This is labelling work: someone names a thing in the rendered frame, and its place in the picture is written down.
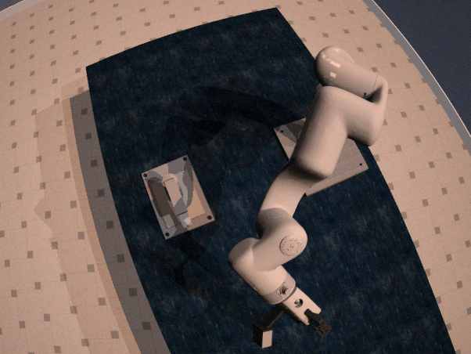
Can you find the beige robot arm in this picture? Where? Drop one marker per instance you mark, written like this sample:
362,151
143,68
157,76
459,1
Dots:
335,114

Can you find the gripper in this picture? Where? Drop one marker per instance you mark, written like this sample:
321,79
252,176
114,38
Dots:
303,309

